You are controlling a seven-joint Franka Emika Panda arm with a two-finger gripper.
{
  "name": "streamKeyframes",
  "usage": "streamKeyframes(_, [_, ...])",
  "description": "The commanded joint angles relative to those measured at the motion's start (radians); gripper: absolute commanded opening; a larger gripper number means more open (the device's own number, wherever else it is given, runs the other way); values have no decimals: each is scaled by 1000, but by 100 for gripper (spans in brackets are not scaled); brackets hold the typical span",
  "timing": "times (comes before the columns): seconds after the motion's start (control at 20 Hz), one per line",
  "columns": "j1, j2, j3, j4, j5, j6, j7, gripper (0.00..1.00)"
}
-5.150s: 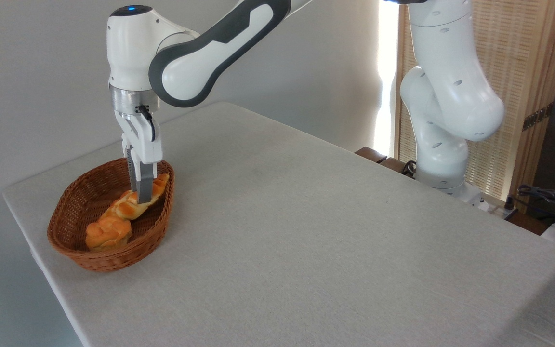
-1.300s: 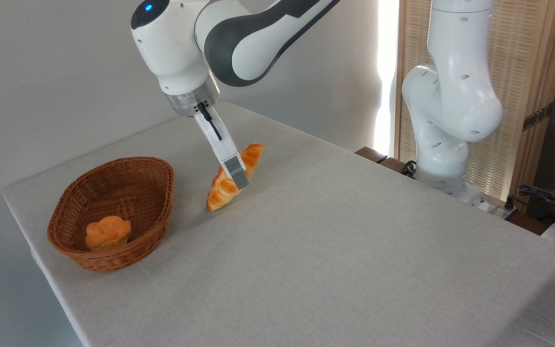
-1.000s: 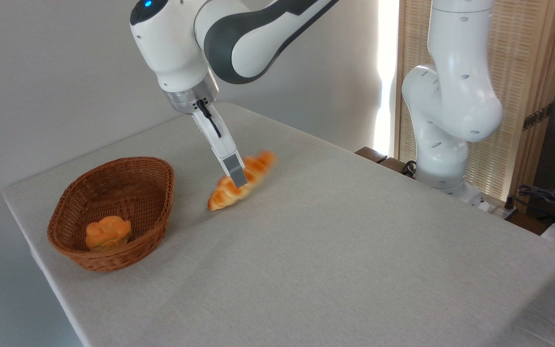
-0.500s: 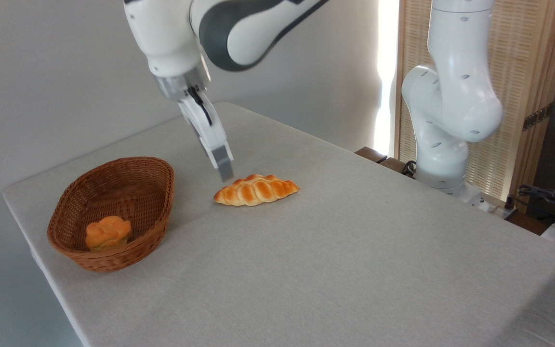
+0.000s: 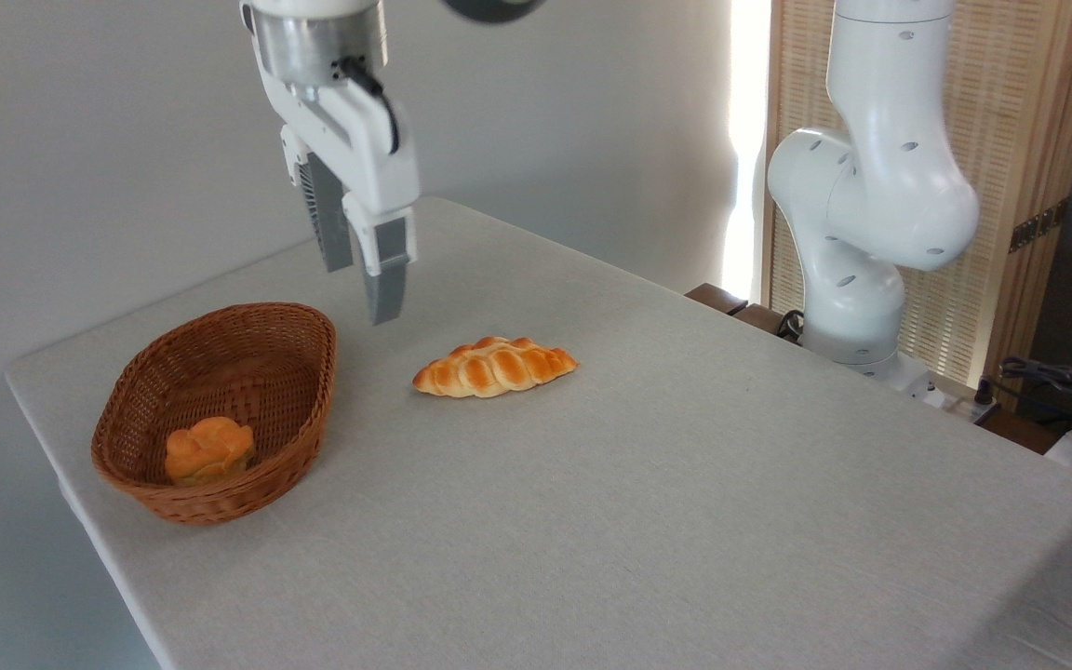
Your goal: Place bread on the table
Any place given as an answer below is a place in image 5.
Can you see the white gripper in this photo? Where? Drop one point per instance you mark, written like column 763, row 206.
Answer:
column 359, row 149

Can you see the long braided bread loaf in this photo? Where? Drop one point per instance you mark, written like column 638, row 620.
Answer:
column 494, row 368

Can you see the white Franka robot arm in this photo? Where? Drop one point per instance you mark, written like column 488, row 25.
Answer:
column 880, row 186

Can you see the round golden bread bun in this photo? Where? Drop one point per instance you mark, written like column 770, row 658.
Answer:
column 206, row 456

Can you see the brown wicker basket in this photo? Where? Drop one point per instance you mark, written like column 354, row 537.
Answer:
column 220, row 502

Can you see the light grey tablecloth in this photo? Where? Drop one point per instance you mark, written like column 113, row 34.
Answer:
column 592, row 512

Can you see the dark brown wooden furniture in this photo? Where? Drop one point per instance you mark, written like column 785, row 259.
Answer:
column 717, row 298

